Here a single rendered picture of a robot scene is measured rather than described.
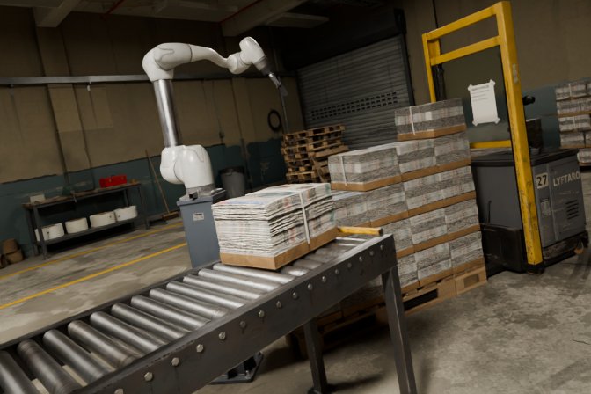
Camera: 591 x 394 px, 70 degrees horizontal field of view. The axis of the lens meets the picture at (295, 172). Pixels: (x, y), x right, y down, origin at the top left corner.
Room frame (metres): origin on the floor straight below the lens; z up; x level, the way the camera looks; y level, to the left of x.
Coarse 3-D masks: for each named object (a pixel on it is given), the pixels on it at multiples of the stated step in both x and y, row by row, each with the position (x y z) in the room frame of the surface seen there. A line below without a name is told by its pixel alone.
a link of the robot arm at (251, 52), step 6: (240, 42) 2.64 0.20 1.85; (246, 42) 2.61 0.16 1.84; (252, 42) 2.62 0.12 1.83; (246, 48) 2.62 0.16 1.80; (252, 48) 2.61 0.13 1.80; (258, 48) 2.63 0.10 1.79; (240, 54) 2.69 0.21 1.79; (246, 54) 2.63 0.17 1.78; (252, 54) 2.62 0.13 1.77; (258, 54) 2.62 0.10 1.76; (264, 54) 2.67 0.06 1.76; (246, 60) 2.66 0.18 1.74; (252, 60) 2.64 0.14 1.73; (258, 60) 2.63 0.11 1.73
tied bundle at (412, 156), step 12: (384, 144) 2.96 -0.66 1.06; (396, 144) 2.75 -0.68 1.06; (408, 144) 2.62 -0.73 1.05; (420, 144) 2.66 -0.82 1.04; (432, 144) 2.70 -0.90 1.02; (408, 156) 2.62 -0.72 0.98; (420, 156) 2.66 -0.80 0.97; (432, 156) 2.70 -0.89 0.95; (408, 168) 2.60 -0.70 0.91; (420, 168) 2.65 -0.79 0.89
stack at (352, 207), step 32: (352, 192) 2.55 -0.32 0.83; (384, 192) 2.53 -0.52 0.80; (416, 192) 2.63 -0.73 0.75; (352, 224) 2.42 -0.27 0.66; (384, 224) 2.53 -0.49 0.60; (416, 224) 2.61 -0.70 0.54; (416, 256) 2.59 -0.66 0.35; (448, 256) 2.69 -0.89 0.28; (416, 288) 2.85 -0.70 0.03; (448, 288) 2.67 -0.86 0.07; (352, 320) 2.37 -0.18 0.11; (384, 320) 2.46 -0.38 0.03
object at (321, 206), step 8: (296, 184) 1.73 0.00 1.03; (304, 184) 1.69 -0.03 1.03; (312, 184) 1.65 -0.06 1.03; (320, 184) 1.62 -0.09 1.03; (328, 184) 1.63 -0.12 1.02; (264, 192) 1.68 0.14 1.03; (272, 192) 1.64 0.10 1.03; (312, 192) 1.55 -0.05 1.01; (320, 192) 1.59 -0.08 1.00; (328, 192) 1.62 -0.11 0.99; (312, 200) 1.55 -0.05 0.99; (320, 200) 1.58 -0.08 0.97; (328, 200) 1.62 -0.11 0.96; (312, 208) 1.54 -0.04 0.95; (320, 208) 1.58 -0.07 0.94; (328, 208) 1.61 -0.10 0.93; (312, 216) 1.54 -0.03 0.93; (320, 216) 1.58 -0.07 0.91; (328, 216) 1.61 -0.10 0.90; (312, 224) 1.53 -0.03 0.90; (320, 224) 1.57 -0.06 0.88; (328, 224) 1.61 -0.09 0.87; (312, 232) 1.53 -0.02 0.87; (320, 232) 1.56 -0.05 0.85
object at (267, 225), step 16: (224, 208) 1.49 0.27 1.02; (240, 208) 1.44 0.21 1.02; (256, 208) 1.39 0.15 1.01; (272, 208) 1.38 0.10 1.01; (288, 208) 1.44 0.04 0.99; (224, 224) 1.52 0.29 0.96; (240, 224) 1.46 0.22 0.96; (256, 224) 1.40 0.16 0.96; (272, 224) 1.38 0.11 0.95; (288, 224) 1.44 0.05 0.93; (224, 240) 1.53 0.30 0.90; (240, 240) 1.47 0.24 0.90; (256, 240) 1.41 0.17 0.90; (272, 240) 1.37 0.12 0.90; (288, 240) 1.43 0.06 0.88; (272, 256) 1.37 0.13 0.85
